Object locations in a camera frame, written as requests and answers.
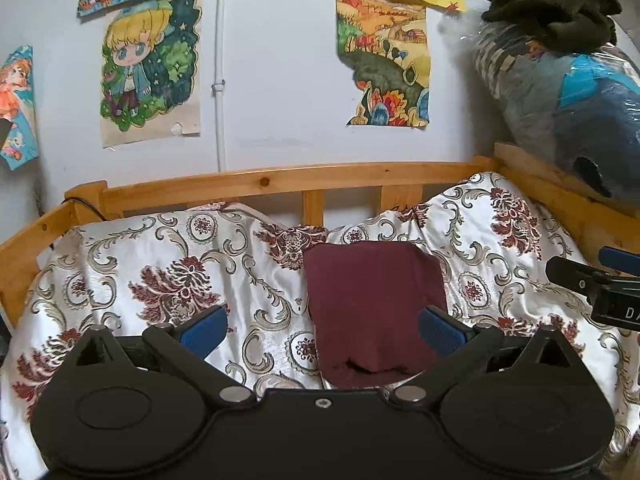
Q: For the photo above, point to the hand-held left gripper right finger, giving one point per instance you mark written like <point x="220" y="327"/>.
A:
<point x="440" y="332"/>

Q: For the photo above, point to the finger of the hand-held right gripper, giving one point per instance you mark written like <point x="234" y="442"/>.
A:
<point x="570" y="271"/>
<point x="620" y="259"/>

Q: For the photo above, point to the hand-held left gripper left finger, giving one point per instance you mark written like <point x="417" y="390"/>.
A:
<point x="205" y="332"/>

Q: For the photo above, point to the maroon garment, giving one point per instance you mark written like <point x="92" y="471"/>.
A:
<point x="370" y="300"/>

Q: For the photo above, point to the floral patterned blanket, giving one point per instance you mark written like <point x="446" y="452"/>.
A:
<point x="150" y="260"/>

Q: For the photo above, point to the clear plastic bag of bedding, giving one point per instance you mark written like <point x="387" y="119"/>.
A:
<point x="550" y="100"/>

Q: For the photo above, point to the dark green cloth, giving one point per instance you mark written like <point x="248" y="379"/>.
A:
<point x="550" y="5"/>

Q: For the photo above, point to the wooden bed frame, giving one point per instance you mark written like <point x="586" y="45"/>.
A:
<point x="280" y="180"/>

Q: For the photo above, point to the blond cartoon figure wall poster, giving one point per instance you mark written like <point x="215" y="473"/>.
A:
<point x="145" y="70"/>

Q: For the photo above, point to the landscape cartoon wall poster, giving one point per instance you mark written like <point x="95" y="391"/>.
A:
<point x="385" y="60"/>

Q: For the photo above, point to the white wall pipe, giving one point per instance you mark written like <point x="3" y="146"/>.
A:
<point x="220" y="50"/>

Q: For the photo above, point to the torn orange figure wall poster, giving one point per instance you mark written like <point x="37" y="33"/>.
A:
<point x="17" y="105"/>

